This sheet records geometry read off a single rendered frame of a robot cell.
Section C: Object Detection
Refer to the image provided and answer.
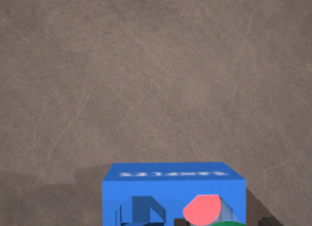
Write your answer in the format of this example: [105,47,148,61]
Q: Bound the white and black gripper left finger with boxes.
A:
[174,218,191,226]

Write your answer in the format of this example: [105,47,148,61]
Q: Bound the blue tube rack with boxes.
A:
[102,162,246,226]

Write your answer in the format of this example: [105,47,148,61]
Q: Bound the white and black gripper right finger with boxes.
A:
[258,216,284,226]

